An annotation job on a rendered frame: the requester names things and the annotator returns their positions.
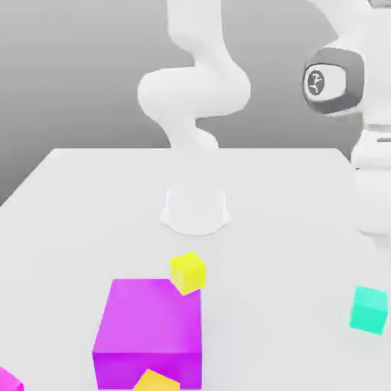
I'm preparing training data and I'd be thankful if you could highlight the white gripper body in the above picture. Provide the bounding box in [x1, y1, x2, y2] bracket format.
[354, 166, 391, 241]

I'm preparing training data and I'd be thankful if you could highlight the small turquoise cube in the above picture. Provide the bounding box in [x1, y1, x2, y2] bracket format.
[348, 285, 389, 337]

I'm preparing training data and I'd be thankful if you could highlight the small yellow cube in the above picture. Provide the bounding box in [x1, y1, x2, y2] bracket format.
[170, 250, 208, 296]

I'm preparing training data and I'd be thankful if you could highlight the small orange cube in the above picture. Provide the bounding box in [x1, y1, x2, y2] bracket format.
[132, 368, 182, 391]

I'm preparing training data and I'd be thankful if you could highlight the small pink cube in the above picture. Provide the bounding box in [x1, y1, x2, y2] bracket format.
[0, 366, 25, 391]

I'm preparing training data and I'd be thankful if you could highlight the large magenta box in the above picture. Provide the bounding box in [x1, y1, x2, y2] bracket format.
[92, 278, 203, 391]

